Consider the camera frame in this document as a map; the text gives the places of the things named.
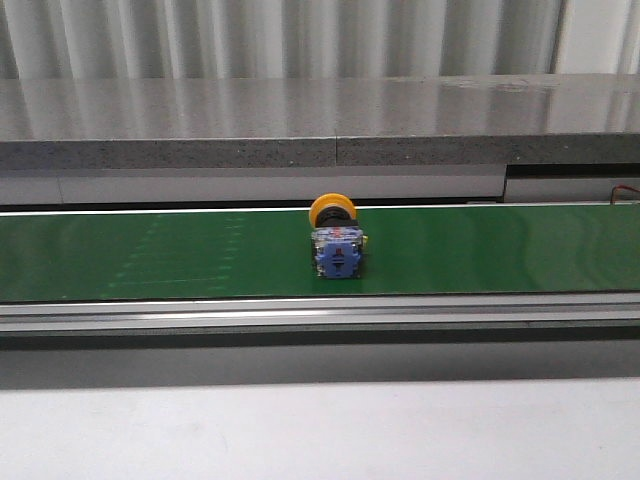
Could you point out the silver aluminium conveyor frame rail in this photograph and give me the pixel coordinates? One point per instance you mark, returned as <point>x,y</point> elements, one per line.
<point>353,310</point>

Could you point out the white pleated curtain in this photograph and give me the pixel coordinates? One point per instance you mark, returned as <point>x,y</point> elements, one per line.
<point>315,39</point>

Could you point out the green conveyor belt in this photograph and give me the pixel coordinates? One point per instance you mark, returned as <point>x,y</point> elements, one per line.
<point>220,254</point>

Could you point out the yellow push button switch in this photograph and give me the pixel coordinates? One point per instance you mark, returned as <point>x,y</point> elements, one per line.
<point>337,240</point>

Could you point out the grey speckled stone counter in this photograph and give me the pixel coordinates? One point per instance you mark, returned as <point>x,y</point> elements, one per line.
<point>147,124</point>

